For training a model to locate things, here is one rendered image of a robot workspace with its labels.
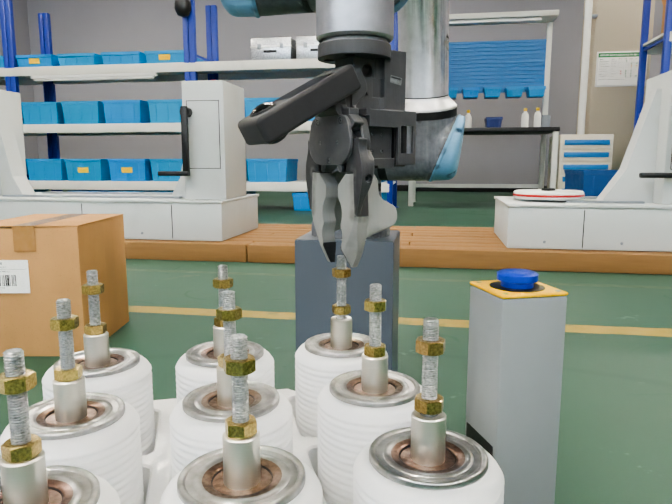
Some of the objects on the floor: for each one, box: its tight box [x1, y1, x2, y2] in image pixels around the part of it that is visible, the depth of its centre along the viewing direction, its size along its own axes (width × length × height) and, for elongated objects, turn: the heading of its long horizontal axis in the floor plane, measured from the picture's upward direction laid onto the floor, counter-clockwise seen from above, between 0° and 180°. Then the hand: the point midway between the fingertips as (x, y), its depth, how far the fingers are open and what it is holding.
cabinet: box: [547, 134, 614, 190], centre depth 575 cm, size 57×47×69 cm
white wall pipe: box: [577, 0, 598, 134], centre depth 594 cm, size 12×12×402 cm
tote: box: [564, 170, 618, 196], centre depth 475 cm, size 50×41×37 cm
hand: (336, 252), depth 58 cm, fingers open, 3 cm apart
